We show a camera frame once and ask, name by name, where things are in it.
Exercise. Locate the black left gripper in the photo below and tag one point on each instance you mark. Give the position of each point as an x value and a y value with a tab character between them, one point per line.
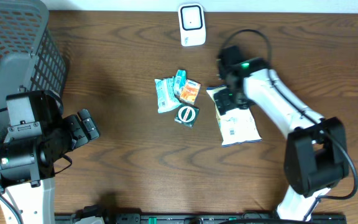
81	130

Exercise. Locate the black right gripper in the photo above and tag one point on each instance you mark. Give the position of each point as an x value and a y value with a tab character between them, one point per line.
223	102

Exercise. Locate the large white snack bag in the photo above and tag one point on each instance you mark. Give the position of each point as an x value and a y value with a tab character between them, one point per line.
237	126

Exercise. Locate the orange tissue pack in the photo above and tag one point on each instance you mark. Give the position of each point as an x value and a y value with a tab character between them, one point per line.
190	92

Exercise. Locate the small teal tissue pack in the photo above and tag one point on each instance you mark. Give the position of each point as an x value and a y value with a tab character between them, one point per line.
179	82

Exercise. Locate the grey plastic mesh basket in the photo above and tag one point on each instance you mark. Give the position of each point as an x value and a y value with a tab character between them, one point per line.
29	58

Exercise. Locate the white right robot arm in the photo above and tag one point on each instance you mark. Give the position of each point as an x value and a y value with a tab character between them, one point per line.
316	157

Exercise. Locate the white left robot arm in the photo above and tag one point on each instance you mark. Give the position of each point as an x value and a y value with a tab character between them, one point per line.
27	173

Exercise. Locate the white barcode scanner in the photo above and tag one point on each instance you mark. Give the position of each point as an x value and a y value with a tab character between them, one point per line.
192	25

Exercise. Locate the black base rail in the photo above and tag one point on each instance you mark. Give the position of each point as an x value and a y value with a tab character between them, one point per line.
99	214

